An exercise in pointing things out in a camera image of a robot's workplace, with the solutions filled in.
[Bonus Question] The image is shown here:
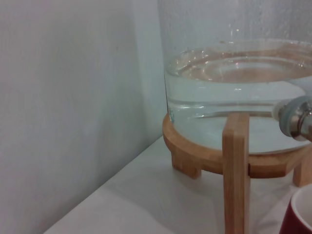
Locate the chrome faucet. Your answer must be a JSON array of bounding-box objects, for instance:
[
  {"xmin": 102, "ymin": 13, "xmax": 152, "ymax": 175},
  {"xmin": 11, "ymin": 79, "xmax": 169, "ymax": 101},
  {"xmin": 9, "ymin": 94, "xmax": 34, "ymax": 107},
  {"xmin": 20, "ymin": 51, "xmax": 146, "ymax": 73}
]
[{"xmin": 273, "ymin": 95, "xmax": 312, "ymax": 142}]

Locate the wooden dispenser stand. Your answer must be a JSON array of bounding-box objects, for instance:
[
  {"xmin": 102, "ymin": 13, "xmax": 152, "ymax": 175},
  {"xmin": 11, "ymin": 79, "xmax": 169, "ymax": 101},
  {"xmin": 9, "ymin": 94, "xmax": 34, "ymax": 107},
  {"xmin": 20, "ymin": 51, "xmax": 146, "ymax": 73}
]
[{"xmin": 162, "ymin": 112, "xmax": 312, "ymax": 234}]

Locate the red ceramic cup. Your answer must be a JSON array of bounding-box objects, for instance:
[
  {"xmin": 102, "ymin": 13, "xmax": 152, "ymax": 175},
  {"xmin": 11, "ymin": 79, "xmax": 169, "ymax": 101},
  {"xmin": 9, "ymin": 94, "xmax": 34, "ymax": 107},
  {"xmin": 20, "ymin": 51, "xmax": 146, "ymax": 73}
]
[{"xmin": 277, "ymin": 184, "xmax": 312, "ymax": 234}]

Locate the glass water dispenser jar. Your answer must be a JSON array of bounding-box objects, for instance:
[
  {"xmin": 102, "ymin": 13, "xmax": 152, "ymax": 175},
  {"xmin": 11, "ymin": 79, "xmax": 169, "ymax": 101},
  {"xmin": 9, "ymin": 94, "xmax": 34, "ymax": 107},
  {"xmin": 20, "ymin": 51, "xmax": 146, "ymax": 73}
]
[{"xmin": 157, "ymin": 0, "xmax": 312, "ymax": 155}]

